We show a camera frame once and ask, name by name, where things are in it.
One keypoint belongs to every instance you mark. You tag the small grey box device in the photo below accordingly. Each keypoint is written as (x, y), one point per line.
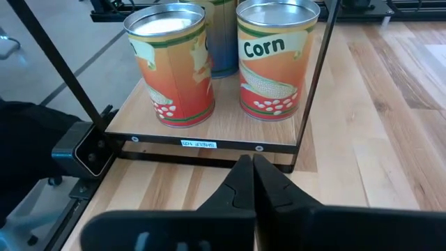
(75, 153)

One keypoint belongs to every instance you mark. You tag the blue yellow-topped can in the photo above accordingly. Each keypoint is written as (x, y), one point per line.
(223, 42)

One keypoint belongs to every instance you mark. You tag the orange corn can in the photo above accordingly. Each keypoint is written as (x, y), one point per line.
(275, 76)
(174, 80)

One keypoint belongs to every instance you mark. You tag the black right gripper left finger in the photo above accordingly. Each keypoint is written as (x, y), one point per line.
(230, 198)

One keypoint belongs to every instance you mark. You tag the white shelf label sticker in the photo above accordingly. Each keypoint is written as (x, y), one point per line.
(198, 144)

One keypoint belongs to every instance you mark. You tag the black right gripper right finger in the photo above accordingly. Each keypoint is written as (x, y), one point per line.
(278, 209)

